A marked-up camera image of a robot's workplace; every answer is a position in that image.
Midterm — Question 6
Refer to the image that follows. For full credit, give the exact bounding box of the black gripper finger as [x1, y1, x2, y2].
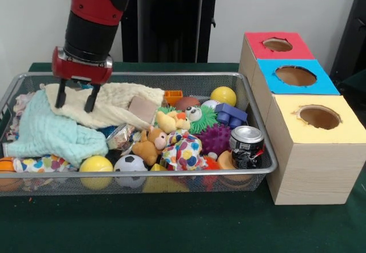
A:
[84, 83, 101, 113]
[55, 78, 68, 109]

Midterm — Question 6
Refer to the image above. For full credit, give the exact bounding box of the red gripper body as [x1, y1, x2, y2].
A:
[51, 46, 114, 86]

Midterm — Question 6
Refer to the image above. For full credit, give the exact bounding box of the cream waffle cloth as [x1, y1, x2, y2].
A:
[45, 82, 166, 130]

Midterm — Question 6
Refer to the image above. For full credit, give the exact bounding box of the mint waffle cloth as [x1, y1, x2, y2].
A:
[6, 89, 109, 168]

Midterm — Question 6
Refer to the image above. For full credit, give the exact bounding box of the yellow tennis-style ball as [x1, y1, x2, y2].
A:
[79, 155, 114, 190]

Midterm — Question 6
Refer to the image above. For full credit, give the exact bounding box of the small soccer ball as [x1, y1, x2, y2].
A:
[113, 154, 149, 188]

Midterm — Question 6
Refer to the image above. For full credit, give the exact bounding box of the small orange basketball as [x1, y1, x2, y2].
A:
[0, 157, 22, 191]

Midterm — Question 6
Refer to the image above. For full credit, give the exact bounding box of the polka dot cloth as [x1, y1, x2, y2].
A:
[161, 131, 208, 171]

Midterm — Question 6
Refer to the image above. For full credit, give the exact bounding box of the green spiky toy with eyes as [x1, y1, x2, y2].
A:
[156, 104, 218, 135]

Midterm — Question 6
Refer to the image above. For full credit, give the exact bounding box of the purple spiky ball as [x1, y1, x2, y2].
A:
[196, 123, 232, 156]

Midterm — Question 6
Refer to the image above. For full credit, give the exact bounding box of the smooth yellow ball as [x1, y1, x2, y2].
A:
[210, 86, 237, 107]

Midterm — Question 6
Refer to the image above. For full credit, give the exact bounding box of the black and white can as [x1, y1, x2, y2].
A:
[229, 125, 265, 170]

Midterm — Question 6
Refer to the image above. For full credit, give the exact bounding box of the dark green side table cloth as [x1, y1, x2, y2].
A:
[339, 70, 366, 99]

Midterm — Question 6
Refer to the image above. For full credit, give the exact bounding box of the black chair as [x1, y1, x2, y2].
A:
[328, 0, 366, 94]

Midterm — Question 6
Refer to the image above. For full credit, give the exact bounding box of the shallow wire mesh bin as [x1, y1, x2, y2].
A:
[0, 71, 279, 198]

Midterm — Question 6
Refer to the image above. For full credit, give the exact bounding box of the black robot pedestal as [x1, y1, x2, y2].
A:
[120, 0, 231, 63]

